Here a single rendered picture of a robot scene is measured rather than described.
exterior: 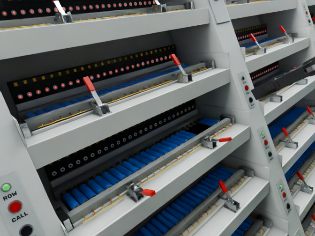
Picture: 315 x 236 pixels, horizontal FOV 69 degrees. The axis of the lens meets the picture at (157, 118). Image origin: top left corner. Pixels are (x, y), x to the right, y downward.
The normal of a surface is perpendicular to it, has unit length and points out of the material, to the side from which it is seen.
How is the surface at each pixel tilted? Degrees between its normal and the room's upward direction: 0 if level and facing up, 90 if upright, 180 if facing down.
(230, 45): 90
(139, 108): 109
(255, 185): 19
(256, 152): 90
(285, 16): 90
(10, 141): 90
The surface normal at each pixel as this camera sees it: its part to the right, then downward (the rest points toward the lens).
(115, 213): -0.16, -0.92
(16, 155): 0.56, -0.15
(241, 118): -0.75, 0.34
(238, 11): 0.65, 0.17
